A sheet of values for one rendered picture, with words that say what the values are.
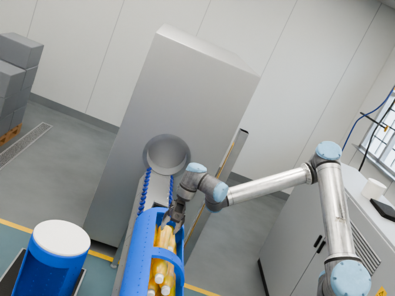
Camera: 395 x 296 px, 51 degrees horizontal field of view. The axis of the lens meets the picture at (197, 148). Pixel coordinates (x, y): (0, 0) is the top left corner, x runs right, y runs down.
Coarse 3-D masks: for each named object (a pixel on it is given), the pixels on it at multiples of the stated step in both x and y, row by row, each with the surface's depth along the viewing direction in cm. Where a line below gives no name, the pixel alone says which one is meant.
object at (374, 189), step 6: (372, 180) 345; (366, 186) 346; (372, 186) 341; (378, 186) 338; (384, 186) 344; (366, 192) 344; (372, 192) 341; (378, 192) 340; (372, 198) 342; (378, 198) 343
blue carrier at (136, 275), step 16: (160, 208) 228; (144, 224) 215; (160, 224) 233; (144, 240) 199; (176, 240) 237; (128, 256) 198; (144, 256) 186; (160, 256) 186; (176, 256) 193; (128, 272) 181; (144, 272) 175; (176, 272) 211; (128, 288) 169; (144, 288) 164; (176, 288) 199
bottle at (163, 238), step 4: (164, 228) 216; (168, 228) 217; (160, 232) 215; (164, 232) 214; (168, 232) 216; (156, 236) 216; (160, 236) 213; (164, 236) 213; (168, 236) 214; (156, 240) 212; (160, 240) 211; (164, 240) 211; (168, 240) 213; (156, 244) 210; (160, 244) 209; (164, 244) 210; (168, 244) 212
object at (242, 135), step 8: (240, 136) 266; (232, 144) 272; (240, 144) 268; (232, 152) 270; (232, 160) 272; (224, 168) 273; (224, 176) 275; (200, 216) 285; (208, 216) 285; (200, 224) 287; (192, 232) 289; (200, 232) 289; (192, 240) 291; (184, 248) 294; (192, 248) 293; (184, 256) 295; (184, 264) 297
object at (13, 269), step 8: (24, 248) 316; (16, 256) 305; (16, 264) 297; (8, 272) 288; (16, 272) 291; (80, 272) 317; (0, 280) 279; (8, 280) 281; (80, 280) 309; (0, 288) 272; (8, 288) 275
